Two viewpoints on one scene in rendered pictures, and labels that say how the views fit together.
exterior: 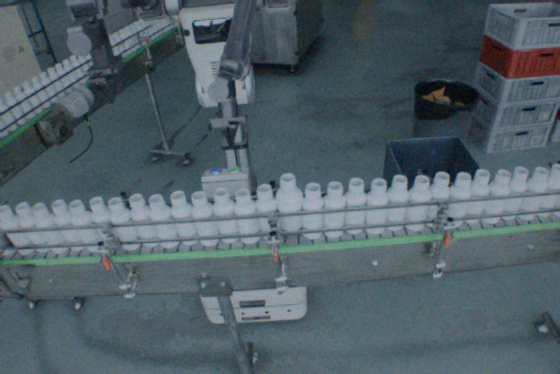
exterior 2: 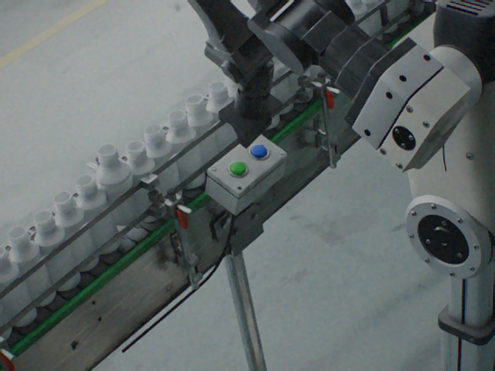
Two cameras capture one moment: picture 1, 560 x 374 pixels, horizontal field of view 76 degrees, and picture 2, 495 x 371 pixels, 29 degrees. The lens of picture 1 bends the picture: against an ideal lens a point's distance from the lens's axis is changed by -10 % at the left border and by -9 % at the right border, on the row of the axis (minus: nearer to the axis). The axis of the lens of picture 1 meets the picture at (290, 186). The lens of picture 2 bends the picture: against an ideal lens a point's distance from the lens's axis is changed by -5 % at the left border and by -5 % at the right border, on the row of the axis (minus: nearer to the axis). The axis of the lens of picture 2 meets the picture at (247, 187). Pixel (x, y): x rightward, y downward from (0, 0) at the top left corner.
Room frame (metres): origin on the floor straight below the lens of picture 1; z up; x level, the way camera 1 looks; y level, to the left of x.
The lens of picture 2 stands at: (2.07, -0.84, 2.21)
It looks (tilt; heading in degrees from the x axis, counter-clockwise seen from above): 37 degrees down; 138
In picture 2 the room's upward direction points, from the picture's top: 11 degrees counter-clockwise
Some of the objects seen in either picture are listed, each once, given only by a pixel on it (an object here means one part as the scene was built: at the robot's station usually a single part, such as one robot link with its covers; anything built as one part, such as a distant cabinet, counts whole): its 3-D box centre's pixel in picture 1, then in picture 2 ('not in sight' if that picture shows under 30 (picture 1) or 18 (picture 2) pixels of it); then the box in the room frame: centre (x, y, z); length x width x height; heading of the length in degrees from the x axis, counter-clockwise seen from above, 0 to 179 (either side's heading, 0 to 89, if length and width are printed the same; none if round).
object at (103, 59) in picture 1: (102, 56); not in sight; (0.94, 0.45, 1.51); 0.10 x 0.07 x 0.07; 0
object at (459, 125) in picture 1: (439, 130); not in sight; (2.39, -1.12, 0.32); 0.45 x 0.45 x 0.64
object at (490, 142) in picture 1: (506, 127); not in sight; (2.73, -1.90, 0.11); 0.61 x 0.41 x 0.22; 96
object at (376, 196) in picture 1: (376, 206); (29, 266); (0.78, -0.23, 1.08); 0.06 x 0.06 x 0.17
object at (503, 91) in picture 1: (520, 79); not in sight; (2.73, -1.90, 0.55); 0.61 x 0.41 x 0.22; 97
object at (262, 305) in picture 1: (253, 252); not in sight; (1.43, 0.22, 0.24); 0.68 x 0.53 x 0.41; 0
